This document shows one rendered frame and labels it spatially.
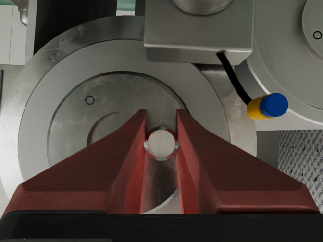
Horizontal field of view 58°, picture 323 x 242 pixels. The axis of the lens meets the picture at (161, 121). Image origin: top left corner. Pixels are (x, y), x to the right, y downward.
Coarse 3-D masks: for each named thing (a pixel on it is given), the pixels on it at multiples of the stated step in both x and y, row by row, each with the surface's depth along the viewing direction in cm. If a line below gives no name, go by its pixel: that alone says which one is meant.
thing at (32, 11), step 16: (32, 0) 17; (48, 0) 19; (64, 0) 22; (80, 0) 25; (96, 0) 30; (112, 0) 38; (32, 16) 17; (48, 16) 19; (64, 16) 22; (80, 16) 26; (96, 16) 31; (32, 32) 17; (48, 32) 19; (32, 48) 17
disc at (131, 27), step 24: (96, 24) 17; (120, 24) 17; (48, 48) 17; (72, 48) 17; (24, 72) 17; (216, 72) 16; (24, 96) 17; (0, 120) 17; (240, 120) 16; (0, 144) 17; (240, 144) 16; (0, 168) 17
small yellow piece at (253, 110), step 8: (224, 56) 13; (224, 64) 13; (232, 72) 13; (232, 80) 13; (240, 88) 13; (240, 96) 13; (248, 96) 12; (264, 96) 11; (272, 96) 10; (280, 96) 10; (248, 104) 12; (256, 104) 11; (264, 104) 10; (272, 104) 10; (280, 104) 10; (248, 112) 12; (256, 112) 11; (264, 112) 10; (272, 112) 10; (280, 112) 10; (256, 120) 12
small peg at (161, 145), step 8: (160, 128) 12; (168, 128) 12; (152, 136) 12; (160, 136) 12; (168, 136) 12; (176, 136) 12; (144, 144) 12; (152, 144) 12; (160, 144) 12; (168, 144) 12; (176, 144) 12; (152, 152) 12; (160, 152) 12; (168, 152) 12; (160, 160) 12
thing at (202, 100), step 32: (64, 64) 16; (96, 64) 16; (128, 64) 16; (160, 64) 16; (192, 64) 16; (32, 96) 16; (64, 96) 16; (192, 96) 16; (32, 128) 16; (224, 128) 15; (32, 160) 16
